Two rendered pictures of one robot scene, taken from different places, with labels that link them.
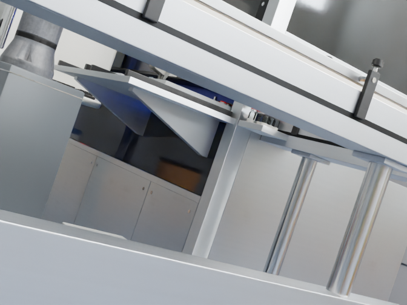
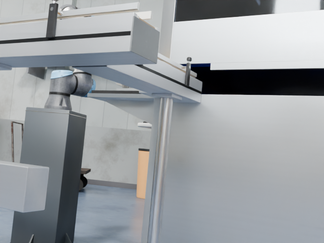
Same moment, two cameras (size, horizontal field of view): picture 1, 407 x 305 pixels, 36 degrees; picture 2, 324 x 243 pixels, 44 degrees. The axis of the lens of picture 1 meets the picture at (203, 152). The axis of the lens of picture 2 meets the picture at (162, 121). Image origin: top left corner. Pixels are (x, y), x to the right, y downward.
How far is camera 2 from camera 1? 205 cm
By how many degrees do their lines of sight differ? 61
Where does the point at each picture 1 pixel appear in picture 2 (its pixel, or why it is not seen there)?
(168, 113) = (128, 107)
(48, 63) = (55, 102)
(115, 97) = not seen: hidden behind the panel
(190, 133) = (145, 115)
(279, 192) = (204, 136)
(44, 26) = (52, 86)
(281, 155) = (197, 107)
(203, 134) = not seen: hidden behind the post
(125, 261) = not seen: outside the picture
